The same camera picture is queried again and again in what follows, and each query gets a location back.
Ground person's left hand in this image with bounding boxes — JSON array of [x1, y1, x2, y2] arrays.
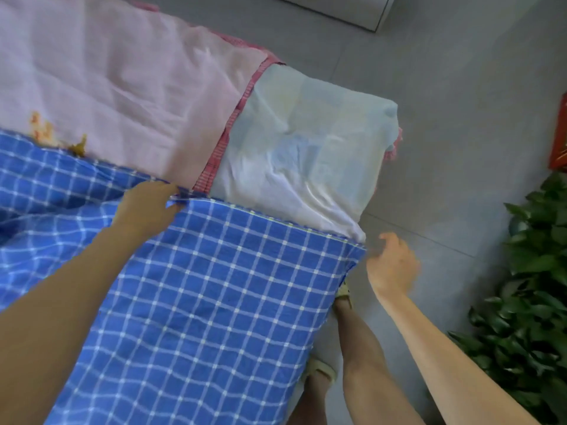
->
[[112, 179, 190, 245]]

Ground person's right hand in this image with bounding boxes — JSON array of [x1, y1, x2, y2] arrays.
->
[[366, 231, 423, 308]]

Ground blue checked cloth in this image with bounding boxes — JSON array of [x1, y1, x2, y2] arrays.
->
[[0, 128, 368, 425]]

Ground person's right forearm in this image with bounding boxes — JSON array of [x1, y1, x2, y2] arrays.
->
[[379, 292, 542, 425]]

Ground person's left forearm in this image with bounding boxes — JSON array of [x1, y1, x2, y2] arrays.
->
[[0, 221, 150, 425]]

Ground person's right leg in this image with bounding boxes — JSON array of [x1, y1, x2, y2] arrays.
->
[[331, 296, 426, 425]]

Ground person's leg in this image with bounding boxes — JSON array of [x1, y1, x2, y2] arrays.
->
[[331, 296, 426, 425], [288, 374, 334, 425]]

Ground person's left leg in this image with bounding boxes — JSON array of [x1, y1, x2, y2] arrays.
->
[[288, 374, 334, 425]]

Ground olive sandal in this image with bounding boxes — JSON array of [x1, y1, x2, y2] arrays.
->
[[296, 353, 338, 393], [332, 281, 356, 315]]

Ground pink fringed bed skirt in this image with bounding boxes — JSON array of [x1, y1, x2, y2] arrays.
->
[[382, 125, 406, 164]]

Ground green leafy plant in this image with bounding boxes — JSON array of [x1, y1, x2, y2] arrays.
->
[[447, 171, 567, 425]]

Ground white bed sheet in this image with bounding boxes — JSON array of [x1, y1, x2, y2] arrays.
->
[[209, 63, 402, 245]]

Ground white wardrobe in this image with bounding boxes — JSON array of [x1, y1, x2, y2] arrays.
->
[[270, 0, 399, 34]]

